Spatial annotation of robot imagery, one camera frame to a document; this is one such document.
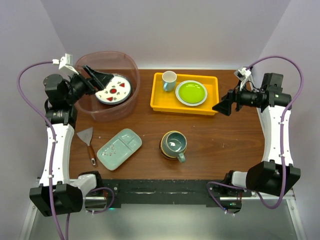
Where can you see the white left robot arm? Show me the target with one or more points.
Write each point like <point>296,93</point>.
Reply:
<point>55,187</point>

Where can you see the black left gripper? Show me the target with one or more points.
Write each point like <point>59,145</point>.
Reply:
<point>98,81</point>

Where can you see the mint green divided dish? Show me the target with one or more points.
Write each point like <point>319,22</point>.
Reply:
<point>119,148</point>

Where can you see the lime green small plate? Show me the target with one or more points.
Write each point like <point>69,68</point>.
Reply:
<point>191,92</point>

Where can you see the teal glazed mug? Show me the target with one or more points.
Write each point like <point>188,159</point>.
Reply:
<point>178,138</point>

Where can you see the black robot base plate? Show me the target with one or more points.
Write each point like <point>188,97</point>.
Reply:
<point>173,192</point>

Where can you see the aluminium frame rail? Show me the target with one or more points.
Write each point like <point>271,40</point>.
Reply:
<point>293,215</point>

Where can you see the wooden handled metal scraper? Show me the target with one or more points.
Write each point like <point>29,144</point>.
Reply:
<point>86,137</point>

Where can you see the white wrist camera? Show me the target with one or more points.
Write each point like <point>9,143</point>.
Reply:
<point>244,75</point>
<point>65,65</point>

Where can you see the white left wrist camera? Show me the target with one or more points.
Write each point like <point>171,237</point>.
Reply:
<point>65,65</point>

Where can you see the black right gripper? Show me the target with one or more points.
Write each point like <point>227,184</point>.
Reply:
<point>225,106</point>

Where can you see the white scalloped plate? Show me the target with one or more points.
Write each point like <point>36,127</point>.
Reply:
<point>188,104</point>

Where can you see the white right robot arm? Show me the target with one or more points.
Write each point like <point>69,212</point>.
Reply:
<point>276,170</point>

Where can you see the yellow plastic tray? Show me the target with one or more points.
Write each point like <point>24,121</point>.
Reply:
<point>164,101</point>

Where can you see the light blue ceramic mug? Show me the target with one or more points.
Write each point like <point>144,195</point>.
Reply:
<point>169,79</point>

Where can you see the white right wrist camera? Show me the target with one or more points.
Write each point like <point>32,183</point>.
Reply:
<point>244,75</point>

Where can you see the transparent pink plastic bin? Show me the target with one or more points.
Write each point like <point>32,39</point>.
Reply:
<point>111,62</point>

